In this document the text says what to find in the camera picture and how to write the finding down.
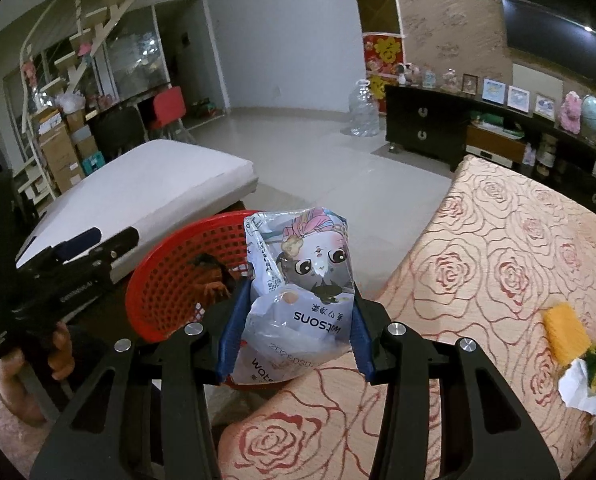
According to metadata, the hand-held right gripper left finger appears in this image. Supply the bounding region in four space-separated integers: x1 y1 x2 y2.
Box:
29 277 253 480

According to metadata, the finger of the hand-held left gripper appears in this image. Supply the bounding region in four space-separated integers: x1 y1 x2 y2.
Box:
52 226 140 281
30 226 102 268

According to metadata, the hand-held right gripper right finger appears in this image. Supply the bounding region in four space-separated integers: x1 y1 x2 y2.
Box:
353 292 561 480

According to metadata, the red plastic mesh basket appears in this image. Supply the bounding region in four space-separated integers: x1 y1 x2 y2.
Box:
125 210 299 396

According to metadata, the brown wrapper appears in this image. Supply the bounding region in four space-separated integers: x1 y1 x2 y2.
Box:
190 254 239 311

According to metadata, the cartoon printed plastic bag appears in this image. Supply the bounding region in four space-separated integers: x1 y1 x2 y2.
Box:
230 206 359 391

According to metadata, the person's left forearm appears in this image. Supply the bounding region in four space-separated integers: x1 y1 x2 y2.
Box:
0 360 48 428

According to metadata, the person's left hand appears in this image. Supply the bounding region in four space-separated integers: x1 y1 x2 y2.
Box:
0 322 76 383

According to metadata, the white cushioned sofa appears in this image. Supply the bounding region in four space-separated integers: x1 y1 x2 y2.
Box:
15 139 259 281

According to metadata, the stack of cardboard boxes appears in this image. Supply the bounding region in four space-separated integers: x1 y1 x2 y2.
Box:
30 107 101 196

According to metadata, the black chair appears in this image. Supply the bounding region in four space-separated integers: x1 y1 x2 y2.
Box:
88 106 146 163

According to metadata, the red chair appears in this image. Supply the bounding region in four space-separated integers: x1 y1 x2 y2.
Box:
150 86 187 133

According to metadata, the glass sliding door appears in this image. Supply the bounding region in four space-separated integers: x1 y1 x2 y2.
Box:
105 5 171 106

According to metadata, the yellow pleated paper liner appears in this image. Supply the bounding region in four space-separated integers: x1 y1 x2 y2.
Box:
540 302 591 365

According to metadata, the wooden staircase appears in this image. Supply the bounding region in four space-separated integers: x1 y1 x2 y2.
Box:
20 0 143 111

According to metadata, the white tissue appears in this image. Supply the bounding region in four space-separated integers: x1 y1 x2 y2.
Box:
558 360 596 423

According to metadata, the black television cabinet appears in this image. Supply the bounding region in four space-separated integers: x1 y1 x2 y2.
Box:
384 84 596 221

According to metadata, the clear water bottle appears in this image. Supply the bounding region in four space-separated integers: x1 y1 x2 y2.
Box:
348 79 379 137

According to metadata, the green flat box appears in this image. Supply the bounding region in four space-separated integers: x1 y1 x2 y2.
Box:
470 114 524 138

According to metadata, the pink plush toy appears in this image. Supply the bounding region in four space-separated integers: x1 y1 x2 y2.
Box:
559 91 584 133

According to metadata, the pale blue globe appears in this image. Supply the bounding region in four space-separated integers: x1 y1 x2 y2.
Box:
580 94 596 141

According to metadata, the blue picture frame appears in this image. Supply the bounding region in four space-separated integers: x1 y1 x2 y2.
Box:
481 78 507 105

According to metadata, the red festive wall poster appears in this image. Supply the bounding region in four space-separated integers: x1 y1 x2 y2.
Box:
362 32 407 106

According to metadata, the white picture frame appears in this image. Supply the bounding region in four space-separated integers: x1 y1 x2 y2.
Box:
507 85 531 111

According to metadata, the light wooden picture frame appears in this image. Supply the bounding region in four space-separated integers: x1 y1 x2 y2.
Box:
534 93 556 120

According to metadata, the black wall television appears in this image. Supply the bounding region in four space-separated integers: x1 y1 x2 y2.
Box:
493 0 596 81

